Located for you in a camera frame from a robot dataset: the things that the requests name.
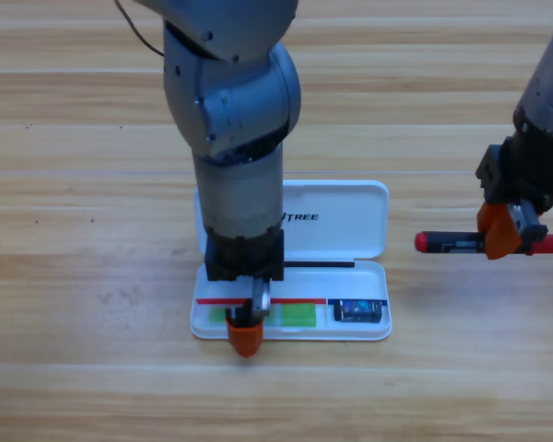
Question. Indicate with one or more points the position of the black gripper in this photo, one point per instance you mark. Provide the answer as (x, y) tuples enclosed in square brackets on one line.
[(516, 175), (244, 255)]

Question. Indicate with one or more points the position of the green and white pen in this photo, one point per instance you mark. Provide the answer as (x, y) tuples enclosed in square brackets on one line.
[(298, 315)]

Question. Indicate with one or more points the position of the red and black marker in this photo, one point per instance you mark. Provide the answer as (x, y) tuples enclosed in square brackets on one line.
[(435, 242)]

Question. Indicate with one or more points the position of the white Unitree pencil case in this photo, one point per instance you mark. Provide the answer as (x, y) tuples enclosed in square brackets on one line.
[(341, 230)]

